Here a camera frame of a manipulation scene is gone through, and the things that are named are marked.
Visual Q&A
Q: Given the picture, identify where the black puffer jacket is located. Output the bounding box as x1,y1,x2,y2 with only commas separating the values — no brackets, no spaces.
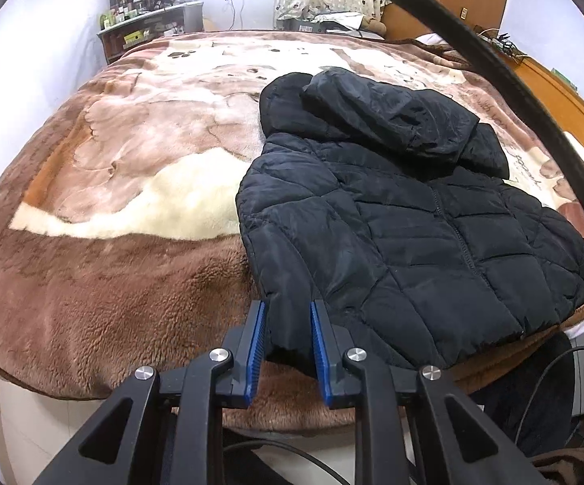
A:
236,67,584,372

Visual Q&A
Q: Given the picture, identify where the brown cream plush blanket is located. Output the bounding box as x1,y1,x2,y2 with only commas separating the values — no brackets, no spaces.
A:
0,32,584,400

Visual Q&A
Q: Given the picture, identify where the wooden headboard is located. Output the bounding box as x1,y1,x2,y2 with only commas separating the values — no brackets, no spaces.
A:
502,55,584,147

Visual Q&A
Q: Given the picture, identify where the dark cluttered shelf unit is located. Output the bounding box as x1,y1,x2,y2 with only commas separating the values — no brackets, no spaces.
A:
97,0,204,65

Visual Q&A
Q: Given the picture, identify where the pile of items by window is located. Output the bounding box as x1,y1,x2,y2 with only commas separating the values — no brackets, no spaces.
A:
276,11,387,40

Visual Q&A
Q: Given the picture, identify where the white pillow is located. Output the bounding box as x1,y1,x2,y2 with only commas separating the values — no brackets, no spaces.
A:
415,33,449,46

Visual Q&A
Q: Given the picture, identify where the black cable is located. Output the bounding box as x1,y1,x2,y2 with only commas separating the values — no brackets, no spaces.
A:
316,0,584,309

